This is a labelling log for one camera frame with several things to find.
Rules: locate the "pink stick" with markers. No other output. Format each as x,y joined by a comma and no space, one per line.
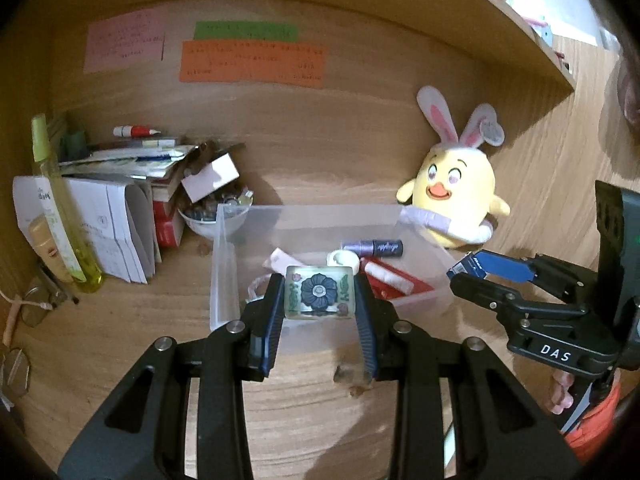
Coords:
11,320

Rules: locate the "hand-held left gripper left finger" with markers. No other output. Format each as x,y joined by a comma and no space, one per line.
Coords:
275,310

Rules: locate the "white bowl of stones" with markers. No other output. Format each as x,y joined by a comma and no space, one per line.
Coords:
210,220

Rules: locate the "red packet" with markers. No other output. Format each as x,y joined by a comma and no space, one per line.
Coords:
415,285

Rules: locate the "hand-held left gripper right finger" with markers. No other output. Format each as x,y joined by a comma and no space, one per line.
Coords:
362,310

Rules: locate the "eyeglasses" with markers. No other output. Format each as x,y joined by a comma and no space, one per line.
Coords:
40,305
12,375

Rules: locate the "yellow chick plush toy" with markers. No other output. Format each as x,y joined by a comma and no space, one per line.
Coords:
455,185

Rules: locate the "green paper note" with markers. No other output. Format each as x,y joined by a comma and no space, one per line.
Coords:
245,31

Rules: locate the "pink paper note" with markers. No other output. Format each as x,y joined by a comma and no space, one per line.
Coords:
122,42

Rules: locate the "yellow-green spray bottle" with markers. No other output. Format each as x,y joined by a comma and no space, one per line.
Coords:
60,210

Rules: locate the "white stick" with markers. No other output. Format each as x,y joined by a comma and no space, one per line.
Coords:
390,279

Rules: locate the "purple lipstick tube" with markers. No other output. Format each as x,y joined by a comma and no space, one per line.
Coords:
375,248

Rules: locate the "person's right hand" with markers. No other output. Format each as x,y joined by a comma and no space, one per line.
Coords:
560,395

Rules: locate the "orange paper note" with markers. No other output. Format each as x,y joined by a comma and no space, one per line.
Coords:
250,65

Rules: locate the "red white marker pen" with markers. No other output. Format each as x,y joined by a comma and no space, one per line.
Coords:
135,131

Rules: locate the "stack of booklets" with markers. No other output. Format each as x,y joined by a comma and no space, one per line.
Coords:
135,160

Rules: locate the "orange cloth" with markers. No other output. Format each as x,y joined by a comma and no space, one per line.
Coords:
597,420

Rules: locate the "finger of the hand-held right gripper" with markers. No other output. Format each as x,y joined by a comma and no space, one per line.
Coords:
487,295
570,282

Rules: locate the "blue card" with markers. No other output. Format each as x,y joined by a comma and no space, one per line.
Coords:
492,265

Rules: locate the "tan sunscreen bottle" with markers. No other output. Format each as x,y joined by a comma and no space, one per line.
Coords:
47,250

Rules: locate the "small pink white box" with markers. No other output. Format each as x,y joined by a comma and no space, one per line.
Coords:
210,175

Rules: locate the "white folded paper sheets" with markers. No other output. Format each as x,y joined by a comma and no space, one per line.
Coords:
105,230

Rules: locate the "red boxes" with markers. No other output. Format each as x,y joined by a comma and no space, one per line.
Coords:
167,225

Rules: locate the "clear plastic storage box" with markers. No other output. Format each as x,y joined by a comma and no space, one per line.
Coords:
225,280

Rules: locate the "small white tube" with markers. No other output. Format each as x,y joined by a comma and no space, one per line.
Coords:
280,260

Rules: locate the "wooden shelf board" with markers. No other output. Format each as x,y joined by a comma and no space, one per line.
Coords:
500,15

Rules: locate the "square flower pattern tile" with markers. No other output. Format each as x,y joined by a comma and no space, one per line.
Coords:
319,291

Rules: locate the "white tape roll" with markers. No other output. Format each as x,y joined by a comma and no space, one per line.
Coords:
344,261

